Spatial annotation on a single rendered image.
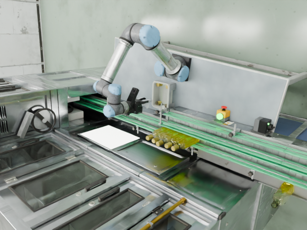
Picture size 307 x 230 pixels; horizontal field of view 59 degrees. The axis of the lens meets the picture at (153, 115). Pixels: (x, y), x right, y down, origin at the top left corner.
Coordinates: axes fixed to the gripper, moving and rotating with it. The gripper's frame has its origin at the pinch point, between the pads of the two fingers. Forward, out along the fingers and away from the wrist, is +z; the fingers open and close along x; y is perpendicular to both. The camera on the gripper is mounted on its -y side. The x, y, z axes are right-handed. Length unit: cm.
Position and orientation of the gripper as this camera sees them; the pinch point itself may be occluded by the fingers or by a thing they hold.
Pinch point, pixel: (147, 98)
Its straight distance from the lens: 184.7
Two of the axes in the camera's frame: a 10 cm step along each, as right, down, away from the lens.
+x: 7.5, 2.2, -6.3
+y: -0.3, 9.5, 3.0
